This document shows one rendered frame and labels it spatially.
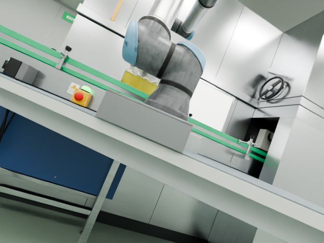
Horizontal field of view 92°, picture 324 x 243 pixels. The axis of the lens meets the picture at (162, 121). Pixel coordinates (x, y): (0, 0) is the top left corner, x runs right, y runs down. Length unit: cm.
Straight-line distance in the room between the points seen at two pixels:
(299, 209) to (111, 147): 47
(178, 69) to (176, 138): 21
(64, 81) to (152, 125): 67
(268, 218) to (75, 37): 139
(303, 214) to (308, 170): 108
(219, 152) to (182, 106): 79
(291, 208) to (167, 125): 32
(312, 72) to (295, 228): 121
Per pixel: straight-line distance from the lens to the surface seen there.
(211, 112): 138
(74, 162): 99
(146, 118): 40
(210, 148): 118
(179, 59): 49
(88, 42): 135
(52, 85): 99
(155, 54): 48
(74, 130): 56
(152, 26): 52
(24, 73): 96
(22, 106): 70
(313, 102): 155
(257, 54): 181
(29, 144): 104
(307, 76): 155
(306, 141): 150
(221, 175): 41
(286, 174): 140
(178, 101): 46
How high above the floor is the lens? 77
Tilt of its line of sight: 5 degrees up
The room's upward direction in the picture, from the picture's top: 23 degrees clockwise
